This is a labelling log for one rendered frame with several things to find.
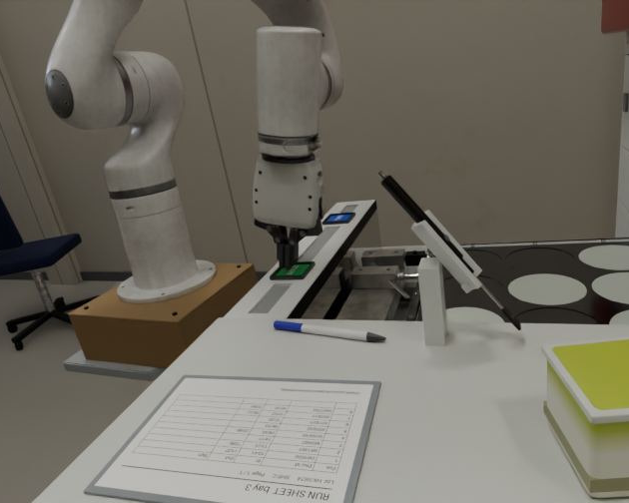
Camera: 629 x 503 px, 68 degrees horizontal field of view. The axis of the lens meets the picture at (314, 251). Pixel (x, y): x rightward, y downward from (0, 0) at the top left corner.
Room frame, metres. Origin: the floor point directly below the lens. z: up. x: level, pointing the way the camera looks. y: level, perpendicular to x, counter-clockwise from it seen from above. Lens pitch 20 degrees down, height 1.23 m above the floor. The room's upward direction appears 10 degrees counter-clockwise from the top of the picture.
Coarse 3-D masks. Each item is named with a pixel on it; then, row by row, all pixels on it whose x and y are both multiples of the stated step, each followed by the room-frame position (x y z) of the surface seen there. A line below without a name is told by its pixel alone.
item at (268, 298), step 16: (336, 208) 1.01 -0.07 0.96; (352, 208) 1.00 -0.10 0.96; (368, 208) 0.96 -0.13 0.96; (352, 224) 0.87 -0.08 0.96; (304, 240) 0.82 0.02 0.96; (320, 240) 0.82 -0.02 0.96; (336, 240) 0.79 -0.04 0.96; (304, 256) 0.74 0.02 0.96; (320, 256) 0.72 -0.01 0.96; (272, 272) 0.69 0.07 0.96; (256, 288) 0.63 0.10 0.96; (272, 288) 0.63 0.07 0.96; (288, 288) 0.62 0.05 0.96; (304, 288) 0.60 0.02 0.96; (240, 304) 0.59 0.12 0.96; (256, 304) 0.58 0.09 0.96; (272, 304) 0.58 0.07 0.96; (288, 304) 0.56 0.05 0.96
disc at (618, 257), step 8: (592, 248) 0.69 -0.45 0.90; (600, 248) 0.69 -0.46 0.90; (608, 248) 0.68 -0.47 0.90; (616, 248) 0.68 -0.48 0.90; (624, 248) 0.67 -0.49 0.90; (584, 256) 0.67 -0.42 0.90; (592, 256) 0.66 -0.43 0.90; (600, 256) 0.65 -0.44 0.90; (608, 256) 0.65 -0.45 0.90; (616, 256) 0.65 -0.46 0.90; (624, 256) 0.64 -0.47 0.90; (592, 264) 0.63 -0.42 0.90; (600, 264) 0.63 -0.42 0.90; (608, 264) 0.62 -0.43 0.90; (616, 264) 0.62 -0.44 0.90; (624, 264) 0.62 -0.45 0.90
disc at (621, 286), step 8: (616, 272) 0.60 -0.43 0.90; (624, 272) 0.59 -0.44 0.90; (600, 280) 0.58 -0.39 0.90; (608, 280) 0.58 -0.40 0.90; (616, 280) 0.57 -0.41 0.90; (624, 280) 0.57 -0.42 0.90; (600, 288) 0.56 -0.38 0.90; (608, 288) 0.56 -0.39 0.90; (616, 288) 0.55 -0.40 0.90; (624, 288) 0.55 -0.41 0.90; (608, 296) 0.54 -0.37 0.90; (616, 296) 0.53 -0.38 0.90; (624, 296) 0.53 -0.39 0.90
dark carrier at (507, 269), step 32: (480, 256) 0.74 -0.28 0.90; (512, 256) 0.72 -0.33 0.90; (544, 256) 0.69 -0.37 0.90; (576, 256) 0.67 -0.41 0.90; (448, 288) 0.64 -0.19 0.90; (480, 288) 0.62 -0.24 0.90; (416, 320) 0.56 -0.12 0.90; (544, 320) 0.51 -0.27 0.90; (576, 320) 0.49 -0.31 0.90; (608, 320) 0.48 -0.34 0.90
